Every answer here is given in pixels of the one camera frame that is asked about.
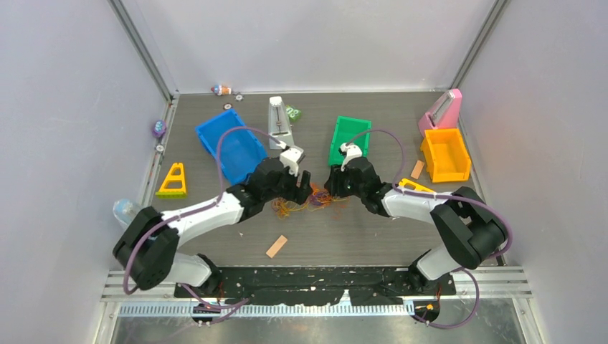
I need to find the coloured cable bundle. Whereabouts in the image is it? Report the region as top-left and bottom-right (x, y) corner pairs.
(270, 187), (350, 220)

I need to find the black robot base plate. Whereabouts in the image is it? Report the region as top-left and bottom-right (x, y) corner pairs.
(174, 267), (456, 306)

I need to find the small wooden block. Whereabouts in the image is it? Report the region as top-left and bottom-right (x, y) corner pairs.
(410, 160), (425, 180)

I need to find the white metronome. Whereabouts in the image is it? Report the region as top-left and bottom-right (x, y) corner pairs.
(268, 96), (294, 145)

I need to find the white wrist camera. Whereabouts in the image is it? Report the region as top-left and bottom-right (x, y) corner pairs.
(338, 143), (363, 171)
(277, 140), (305, 177)

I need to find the green plastic bin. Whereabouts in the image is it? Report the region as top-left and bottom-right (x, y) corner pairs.
(328, 116), (372, 166)

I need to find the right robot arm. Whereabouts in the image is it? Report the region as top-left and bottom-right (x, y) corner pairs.
(324, 157), (508, 294)

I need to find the blue plastic bin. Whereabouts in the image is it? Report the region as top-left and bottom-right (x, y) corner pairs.
(194, 109), (267, 184)

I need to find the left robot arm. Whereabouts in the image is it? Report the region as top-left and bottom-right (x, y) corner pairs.
(113, 158), (312, 297)

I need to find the clear plastic bottle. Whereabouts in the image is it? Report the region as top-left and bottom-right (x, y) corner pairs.
(113, 199), (143, 230)

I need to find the flat wooden block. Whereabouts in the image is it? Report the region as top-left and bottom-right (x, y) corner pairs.
(265, 235), (288, 259)

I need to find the orange plastic bin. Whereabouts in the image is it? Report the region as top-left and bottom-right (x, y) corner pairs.
(420, 128), (472, 183)

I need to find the green monster toy block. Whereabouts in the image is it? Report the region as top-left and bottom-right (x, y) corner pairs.
(285, 105), (302, 123)

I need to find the yellow triangle on green base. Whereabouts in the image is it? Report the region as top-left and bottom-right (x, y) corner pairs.
(155, 163), (188, 199)

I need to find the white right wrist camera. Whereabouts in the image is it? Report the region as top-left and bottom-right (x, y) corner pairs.
(338, 143), (363, 171)

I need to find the yellow triangular plastic frame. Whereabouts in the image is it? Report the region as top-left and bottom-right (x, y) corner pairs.
(399, 178), (434, 193)

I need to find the small clown figurine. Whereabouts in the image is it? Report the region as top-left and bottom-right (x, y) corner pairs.
(210, 84), (232, 96)

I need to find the pink metronome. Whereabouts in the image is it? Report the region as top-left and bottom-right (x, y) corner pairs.
(418, 88), (462, 138)

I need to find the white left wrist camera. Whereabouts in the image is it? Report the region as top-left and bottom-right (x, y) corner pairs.
(277, 140), (305, 177)

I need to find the purple round toy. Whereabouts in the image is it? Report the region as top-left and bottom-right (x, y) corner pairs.
(152, 120), (167, 139)

